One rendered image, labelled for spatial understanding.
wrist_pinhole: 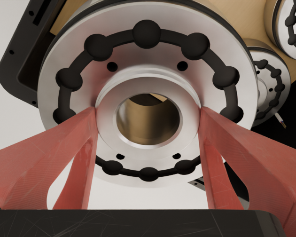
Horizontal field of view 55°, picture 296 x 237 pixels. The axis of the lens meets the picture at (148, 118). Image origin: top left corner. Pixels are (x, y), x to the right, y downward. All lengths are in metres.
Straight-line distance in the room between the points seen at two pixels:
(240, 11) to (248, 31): 0.02
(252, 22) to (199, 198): 0.48
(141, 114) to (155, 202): 0.56
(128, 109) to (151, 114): 0.01
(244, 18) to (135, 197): 0.49
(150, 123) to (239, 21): 0.20
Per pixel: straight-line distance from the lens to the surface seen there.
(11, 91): 0.24
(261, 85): 0.32
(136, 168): 0.15
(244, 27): 0.33
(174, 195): 0.70
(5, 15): 0.48
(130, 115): 0.15
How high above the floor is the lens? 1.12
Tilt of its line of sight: 53 degrees down
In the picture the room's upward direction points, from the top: 176 degrees clockwise
